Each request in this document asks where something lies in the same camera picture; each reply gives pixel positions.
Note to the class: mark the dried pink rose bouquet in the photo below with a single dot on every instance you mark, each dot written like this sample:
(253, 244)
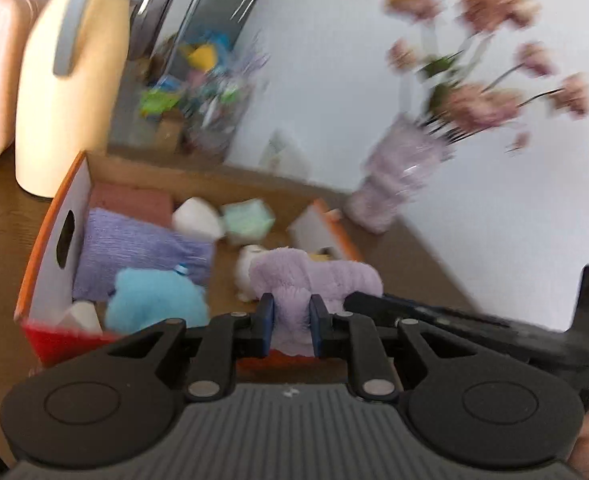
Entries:
(479, 100)

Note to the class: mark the pinkish brown folded towel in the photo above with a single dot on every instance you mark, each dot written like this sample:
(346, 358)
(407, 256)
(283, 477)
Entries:
(132, 202)

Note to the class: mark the white plush toy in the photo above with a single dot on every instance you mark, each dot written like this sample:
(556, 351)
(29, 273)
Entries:
(249, 272)

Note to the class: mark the blue bag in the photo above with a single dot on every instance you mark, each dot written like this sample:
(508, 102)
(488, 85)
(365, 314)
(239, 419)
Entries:
(217, 40)

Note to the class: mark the white soft roll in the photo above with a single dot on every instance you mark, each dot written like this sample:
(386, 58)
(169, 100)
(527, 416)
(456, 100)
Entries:
(197, 217)

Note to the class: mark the light green soft block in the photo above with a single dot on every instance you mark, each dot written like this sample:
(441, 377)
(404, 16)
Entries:
(248, 222)

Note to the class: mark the yellow bag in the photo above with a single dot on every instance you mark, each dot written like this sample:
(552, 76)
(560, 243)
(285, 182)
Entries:
(202, 56)

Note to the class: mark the lavender ribbed towel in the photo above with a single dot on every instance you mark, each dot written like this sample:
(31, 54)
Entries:
(134, 247)

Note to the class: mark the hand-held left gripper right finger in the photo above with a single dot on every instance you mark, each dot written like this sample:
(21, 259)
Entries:
(318, 327)

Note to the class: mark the lilac plush towel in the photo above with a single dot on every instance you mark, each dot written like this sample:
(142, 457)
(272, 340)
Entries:
(294, 280)

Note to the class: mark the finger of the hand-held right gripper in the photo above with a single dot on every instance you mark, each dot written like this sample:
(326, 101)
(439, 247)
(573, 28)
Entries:
(449, 317)

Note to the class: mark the light blue plush towel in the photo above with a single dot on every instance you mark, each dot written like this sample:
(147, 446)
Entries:
(157, 300)

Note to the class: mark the green packet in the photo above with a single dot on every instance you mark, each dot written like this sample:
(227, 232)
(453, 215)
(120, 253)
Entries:
(158, 100)

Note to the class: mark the orange and red cardboard box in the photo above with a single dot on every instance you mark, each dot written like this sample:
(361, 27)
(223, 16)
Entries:
(124, 170)

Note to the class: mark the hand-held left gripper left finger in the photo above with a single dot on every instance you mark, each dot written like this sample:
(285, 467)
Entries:
(266, 327)

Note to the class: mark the purple ribbed vase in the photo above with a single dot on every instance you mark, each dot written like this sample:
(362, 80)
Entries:
(399, 180)

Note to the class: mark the grey refrigerator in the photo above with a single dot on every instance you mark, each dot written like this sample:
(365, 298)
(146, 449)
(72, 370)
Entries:
(209, 5)

